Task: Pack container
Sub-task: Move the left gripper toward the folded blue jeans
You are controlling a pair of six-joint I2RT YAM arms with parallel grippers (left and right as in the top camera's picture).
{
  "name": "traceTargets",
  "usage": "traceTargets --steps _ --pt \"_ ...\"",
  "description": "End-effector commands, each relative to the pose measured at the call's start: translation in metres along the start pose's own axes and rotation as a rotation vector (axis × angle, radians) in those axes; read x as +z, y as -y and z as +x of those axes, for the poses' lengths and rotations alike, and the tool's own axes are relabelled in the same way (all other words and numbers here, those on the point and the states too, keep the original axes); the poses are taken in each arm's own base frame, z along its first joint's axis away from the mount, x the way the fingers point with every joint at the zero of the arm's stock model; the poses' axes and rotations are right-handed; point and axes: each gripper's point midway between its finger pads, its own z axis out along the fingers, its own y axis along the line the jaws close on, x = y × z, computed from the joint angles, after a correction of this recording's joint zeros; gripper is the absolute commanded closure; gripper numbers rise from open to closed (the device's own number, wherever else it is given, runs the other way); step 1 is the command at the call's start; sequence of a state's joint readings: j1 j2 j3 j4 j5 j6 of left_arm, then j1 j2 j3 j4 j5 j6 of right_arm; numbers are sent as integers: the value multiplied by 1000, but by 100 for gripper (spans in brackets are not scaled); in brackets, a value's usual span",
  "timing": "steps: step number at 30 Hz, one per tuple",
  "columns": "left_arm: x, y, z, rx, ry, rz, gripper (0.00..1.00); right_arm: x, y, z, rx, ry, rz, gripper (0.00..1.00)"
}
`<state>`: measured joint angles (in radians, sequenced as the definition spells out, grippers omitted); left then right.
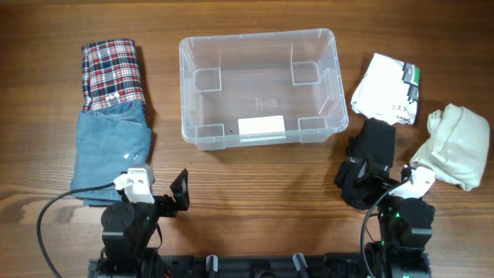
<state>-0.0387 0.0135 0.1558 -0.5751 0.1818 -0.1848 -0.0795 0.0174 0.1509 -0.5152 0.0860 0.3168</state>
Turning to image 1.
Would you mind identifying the black garment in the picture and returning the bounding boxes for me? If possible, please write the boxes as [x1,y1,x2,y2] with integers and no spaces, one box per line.
[334,119,396,210]

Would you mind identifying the cream cloth garment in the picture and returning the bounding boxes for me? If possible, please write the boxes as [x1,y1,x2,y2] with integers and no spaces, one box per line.
[410,103,490,192]

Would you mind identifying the blue denim jeans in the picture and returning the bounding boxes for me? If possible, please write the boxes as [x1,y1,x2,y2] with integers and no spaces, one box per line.
[70,100,152,190]

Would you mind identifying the white printed t-shirt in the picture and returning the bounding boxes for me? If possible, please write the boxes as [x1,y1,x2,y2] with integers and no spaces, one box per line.
[350,53,421,125]

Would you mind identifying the plaid flannel shirt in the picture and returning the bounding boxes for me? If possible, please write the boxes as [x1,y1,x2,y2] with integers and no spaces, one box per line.
[81,39,146,110]

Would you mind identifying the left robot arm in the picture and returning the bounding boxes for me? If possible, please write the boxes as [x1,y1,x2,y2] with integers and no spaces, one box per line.
[91,164,190,277]

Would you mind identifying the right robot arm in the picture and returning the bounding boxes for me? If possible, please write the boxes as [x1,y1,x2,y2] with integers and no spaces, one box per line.
[360,163,435,278]

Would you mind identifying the clear plastic storage container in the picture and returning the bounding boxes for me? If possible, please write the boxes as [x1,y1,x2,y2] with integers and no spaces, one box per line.
[179,29,349,151]

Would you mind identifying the white label sticker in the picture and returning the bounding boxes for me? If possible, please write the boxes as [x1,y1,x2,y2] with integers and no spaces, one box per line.
[238,115,286,135]

